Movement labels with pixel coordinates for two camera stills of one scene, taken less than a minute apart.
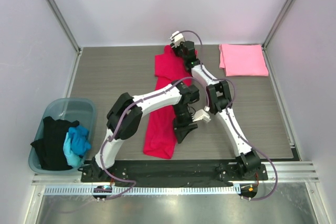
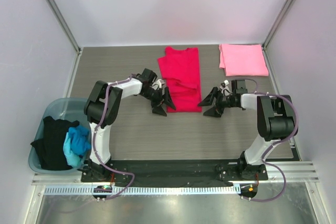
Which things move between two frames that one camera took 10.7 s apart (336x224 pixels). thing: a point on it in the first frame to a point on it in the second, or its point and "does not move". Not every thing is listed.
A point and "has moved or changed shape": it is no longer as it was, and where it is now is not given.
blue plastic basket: (83, 110) does not move
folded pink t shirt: (242, 60) does not move
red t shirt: (160, 140) has moved or changed shape
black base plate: (172, 173) does not move
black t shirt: (50, 148) does not move
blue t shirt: (76, 144) does not move
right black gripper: (177, 48) to (219, 101)
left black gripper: (181, 132) to (159, 109)
